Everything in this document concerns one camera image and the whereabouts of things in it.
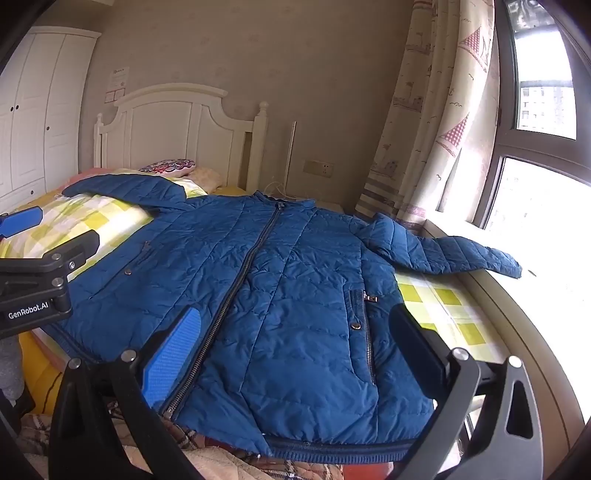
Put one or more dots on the pink yellow quilt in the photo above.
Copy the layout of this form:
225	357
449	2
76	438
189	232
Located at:
39	369

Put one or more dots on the wall switch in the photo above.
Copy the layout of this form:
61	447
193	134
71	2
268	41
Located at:
114	95

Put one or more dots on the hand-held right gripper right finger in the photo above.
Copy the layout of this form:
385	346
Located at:
415	341

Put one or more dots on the yellow checked bed sheet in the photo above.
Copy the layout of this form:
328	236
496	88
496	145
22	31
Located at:
92	217

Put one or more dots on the colourful print pillow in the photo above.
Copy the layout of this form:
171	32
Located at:
168	166

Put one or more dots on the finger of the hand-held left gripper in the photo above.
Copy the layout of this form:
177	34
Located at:
60	256
21	221

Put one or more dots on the white pole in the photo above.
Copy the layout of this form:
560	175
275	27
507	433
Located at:
290	157

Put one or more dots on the paper wall notice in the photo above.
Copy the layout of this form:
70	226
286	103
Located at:
120	77

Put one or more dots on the beige pillow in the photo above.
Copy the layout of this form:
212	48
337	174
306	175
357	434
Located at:
207	177

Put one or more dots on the person's left forearm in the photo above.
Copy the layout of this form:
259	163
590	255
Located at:
10	369

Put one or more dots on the wall socket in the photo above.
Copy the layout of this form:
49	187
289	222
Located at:
318	168

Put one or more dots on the window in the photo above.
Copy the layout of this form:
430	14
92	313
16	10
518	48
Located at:
540	92

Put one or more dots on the white wardrobe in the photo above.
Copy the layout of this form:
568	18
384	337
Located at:
37	106

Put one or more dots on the printed beige curtain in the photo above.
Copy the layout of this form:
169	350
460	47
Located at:
429	115

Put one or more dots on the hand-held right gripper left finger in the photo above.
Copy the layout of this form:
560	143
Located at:
171	350

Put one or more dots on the blue quilted jacket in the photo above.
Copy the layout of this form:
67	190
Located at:
295	286

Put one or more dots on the white bed headboard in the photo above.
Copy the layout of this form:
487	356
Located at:
161	134

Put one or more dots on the plaid blanket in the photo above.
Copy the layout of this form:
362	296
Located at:
221	464

